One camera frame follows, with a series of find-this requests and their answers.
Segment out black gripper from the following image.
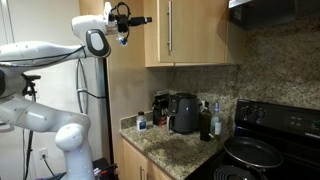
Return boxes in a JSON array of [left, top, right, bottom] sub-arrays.
[[113, 13, 153, 33]]

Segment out steel bar door handle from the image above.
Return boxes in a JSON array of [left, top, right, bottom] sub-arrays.
[[166, 0, 174, 53]]

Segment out light wood cabinet door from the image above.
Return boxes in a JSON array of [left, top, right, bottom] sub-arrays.
[[143, 0, 160, 68], [157, 0, 229, 64]]

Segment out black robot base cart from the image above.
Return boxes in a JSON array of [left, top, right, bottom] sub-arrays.
[[91, 157, 119, 180]]

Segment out small wooden cabinet over refrigerator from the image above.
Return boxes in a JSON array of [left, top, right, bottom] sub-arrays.
[[78, 0, 105, 17]]

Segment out dark grey air fryer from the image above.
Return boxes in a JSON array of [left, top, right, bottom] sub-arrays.
[[166, 92, 201, 135]]

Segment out light wood base cabinet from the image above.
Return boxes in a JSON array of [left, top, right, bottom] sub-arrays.
[[121, 138, 174, 180]]

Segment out tall wooden side panel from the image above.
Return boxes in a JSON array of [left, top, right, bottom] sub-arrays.
[[103, 0, 168, 168]]

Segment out black coffee maker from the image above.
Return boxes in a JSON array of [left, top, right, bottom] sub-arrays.
[[152, 89, 170, 128]]

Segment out white pill bottle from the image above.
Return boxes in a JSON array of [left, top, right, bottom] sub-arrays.
[[135, 111, 148, 132]]

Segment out stainless steel refrigerator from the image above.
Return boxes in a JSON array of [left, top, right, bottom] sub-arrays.
[[74, 56, 109, 164]]

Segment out dark olive oil bottle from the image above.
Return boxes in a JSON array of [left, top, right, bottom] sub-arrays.
[[199, 101, 212, 142]]

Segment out clear plastic bottle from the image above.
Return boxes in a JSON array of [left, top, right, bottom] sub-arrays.
[[210, 101, 222, 137]]

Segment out black range hood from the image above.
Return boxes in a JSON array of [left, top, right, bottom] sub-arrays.
[[227, 0, 320, 32]]

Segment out black stove knob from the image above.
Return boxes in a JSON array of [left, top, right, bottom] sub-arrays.
[[254, 108, 267, 122], [240, 105, 253, 118]]

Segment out black frying pan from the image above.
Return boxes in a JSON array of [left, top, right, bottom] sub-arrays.
[[223, 135, 284, 180]]

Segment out black coil burner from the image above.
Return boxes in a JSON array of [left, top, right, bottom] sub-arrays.
[[212, 165, 256, 180]]

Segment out black electric stove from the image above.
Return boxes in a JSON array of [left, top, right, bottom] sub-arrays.
[[184, 98, 320, 180]]

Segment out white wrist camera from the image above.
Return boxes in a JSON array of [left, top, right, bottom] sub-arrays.
[[115, 32, 130, 47]]

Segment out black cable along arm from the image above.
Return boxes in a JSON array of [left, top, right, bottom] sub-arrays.
[[0, 1, 132, 68]]

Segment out thin black cable across refrigerator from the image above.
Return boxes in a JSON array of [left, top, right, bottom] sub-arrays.
[[81, 89, 108, 100]]

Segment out curved steel refrigerator handle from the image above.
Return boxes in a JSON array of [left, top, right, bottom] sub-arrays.
[[75, 58, 89, 118]]

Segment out two-door wooden wall cabinet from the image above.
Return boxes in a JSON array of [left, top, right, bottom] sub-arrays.
[[143, 0, 247, 69]]

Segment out white wall outlet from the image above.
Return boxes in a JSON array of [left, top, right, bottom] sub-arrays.
[[37, 147, 48, 160]]

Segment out black power cord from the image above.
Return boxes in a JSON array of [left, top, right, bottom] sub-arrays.
[[41, 155, 57, 178]]

